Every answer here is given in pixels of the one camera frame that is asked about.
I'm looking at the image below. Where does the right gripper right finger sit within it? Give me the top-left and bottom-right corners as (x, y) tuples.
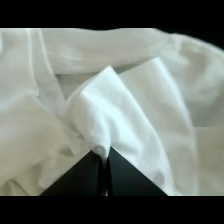
(105, 145), (168, 197)

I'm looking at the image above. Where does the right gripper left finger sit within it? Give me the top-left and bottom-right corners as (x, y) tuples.
(39, 148), (105, 197)

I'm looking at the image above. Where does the white shirt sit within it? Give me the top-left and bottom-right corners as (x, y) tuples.
(0, 27), (224, 197)

